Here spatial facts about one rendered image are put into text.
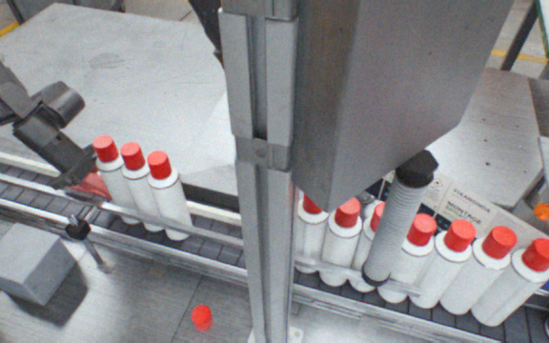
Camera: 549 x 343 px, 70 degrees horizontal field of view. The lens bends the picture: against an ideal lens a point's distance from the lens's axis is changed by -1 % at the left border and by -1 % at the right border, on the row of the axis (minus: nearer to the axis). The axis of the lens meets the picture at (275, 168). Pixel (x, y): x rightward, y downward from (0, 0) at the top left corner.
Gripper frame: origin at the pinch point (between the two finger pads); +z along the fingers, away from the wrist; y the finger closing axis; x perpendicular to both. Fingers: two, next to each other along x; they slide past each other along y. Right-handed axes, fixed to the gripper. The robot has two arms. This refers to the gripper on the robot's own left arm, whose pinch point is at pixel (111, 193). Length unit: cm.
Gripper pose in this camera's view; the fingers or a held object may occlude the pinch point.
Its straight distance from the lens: 82.9
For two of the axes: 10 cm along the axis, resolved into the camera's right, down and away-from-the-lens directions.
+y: 2.9, -7.1, 6.4
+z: 5.8, 6.6, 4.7
